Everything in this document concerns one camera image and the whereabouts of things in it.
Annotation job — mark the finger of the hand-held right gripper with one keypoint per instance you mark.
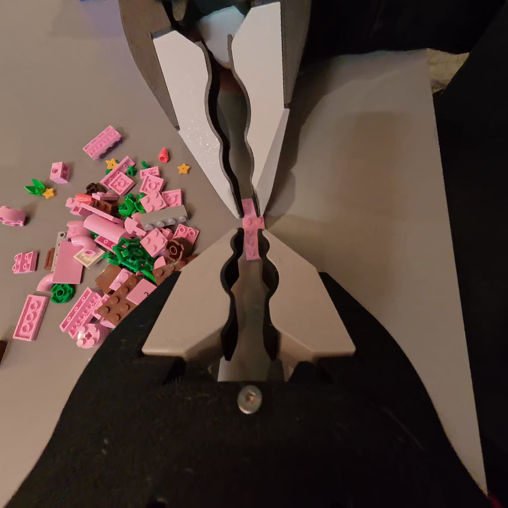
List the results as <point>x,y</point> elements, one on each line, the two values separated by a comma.
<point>266,79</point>
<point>186,87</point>

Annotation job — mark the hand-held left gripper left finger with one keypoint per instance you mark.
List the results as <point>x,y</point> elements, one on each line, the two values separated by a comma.
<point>186,317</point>

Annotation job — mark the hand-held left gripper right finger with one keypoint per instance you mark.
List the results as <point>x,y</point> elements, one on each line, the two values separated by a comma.
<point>309,317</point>

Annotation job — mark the long pink plate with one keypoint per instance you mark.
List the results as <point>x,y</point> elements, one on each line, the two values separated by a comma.
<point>253,238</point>

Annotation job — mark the pile of pink toy bricks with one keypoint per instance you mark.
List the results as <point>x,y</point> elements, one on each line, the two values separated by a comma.
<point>67,266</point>

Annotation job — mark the green web piece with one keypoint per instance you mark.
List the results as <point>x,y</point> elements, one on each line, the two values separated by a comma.
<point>133,254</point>

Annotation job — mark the pink flower brick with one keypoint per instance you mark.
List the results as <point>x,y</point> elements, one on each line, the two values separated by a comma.
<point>14,216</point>

